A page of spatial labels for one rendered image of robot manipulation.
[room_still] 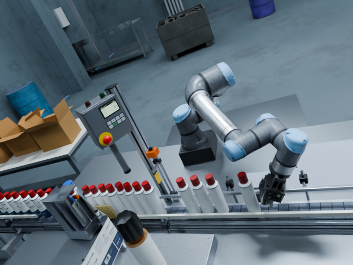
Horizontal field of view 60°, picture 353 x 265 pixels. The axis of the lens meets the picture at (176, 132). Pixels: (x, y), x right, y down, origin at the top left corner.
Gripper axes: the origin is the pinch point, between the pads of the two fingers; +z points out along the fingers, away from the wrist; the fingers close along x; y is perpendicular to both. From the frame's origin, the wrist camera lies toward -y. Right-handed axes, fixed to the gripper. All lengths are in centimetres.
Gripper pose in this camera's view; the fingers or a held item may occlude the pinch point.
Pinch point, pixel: (265, 201)
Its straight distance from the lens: 126.7
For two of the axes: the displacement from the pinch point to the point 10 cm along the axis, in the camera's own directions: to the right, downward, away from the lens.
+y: -3.1, 5.7, -7.6
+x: 9.4, 2.8, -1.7
